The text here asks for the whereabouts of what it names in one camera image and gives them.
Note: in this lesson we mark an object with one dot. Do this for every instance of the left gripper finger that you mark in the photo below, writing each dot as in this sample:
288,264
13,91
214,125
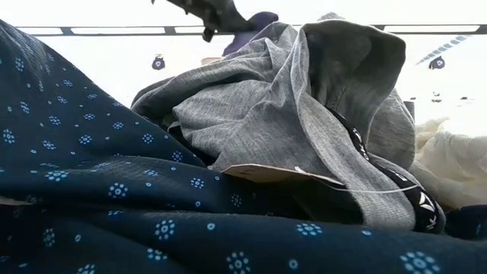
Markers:
237,23

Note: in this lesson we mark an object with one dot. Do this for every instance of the purple garment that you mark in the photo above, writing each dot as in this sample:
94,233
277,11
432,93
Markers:
262,21

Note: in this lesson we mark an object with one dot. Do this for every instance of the navy dotted garment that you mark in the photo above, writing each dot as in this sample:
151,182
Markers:
95,171

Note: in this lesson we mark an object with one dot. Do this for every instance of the white lace garment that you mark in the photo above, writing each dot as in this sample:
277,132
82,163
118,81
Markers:
449,163

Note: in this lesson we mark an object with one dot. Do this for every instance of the black ceiling spotlight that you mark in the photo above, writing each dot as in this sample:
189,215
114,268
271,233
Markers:
437,63
158,63

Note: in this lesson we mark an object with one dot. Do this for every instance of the silver ventilation duct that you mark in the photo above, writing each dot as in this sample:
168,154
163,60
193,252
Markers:
443,48

